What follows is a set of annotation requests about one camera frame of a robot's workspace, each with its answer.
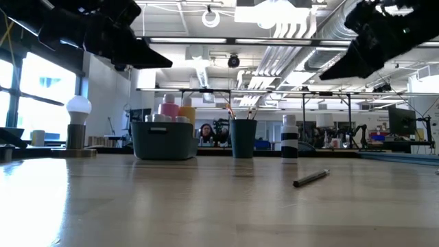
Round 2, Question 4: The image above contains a white cylinder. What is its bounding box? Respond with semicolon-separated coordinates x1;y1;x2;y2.
31;129;46;148

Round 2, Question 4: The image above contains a white hanging ring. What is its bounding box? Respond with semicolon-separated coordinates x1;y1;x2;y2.
201;5;222;29

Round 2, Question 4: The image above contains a large pink paint bottle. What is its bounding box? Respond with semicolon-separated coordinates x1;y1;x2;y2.
158;93;179;117

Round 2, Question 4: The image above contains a black paintbrush silver ferrule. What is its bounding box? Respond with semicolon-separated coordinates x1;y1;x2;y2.
292;168;331;188

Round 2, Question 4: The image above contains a wooden block stack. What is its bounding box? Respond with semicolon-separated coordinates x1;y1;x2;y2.
87;134;119;148

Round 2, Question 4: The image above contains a yellow hanging cord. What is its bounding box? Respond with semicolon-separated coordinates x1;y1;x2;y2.
0;20;16;47

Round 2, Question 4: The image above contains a silver ventilation duct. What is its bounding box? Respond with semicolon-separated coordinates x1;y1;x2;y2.
303;47;347;72

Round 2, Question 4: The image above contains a black window frame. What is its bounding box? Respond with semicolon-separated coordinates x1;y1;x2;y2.
0;47;85;130

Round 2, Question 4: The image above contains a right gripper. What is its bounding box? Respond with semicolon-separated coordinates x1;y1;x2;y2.
319;0;423;82

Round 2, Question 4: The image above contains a small white black-striped paint bottle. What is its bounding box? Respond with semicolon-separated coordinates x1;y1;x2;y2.
280;115;299;164

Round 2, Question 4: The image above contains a black monitor on stand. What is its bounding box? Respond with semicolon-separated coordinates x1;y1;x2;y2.
387;104;434;154

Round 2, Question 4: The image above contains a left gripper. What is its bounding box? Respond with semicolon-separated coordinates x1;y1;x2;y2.
37;0;174;69

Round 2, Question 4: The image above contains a light blue mat strip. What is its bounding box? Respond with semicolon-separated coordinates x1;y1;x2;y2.
356;151;439;168

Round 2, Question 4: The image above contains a black aluminium table frame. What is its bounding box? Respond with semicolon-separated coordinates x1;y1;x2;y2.
0;145;439;162

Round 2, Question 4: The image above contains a teal ribbed plastic cup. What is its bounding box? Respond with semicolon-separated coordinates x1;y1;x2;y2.
229;119;258;159

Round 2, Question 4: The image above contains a grey-teal plastic bin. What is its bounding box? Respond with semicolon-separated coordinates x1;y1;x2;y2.
129;121;199;161

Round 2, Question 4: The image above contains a dark slanted panel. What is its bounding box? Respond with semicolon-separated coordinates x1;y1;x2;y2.
0;126;25;150

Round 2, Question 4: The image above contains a long ceiling light bar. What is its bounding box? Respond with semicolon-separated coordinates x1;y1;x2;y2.
135;36;439;48

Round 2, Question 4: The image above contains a person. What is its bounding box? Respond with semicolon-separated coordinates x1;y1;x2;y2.
198;123;217;145

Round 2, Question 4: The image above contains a large yellow paint bottle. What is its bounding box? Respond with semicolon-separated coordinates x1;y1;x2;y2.
178;97;197;126

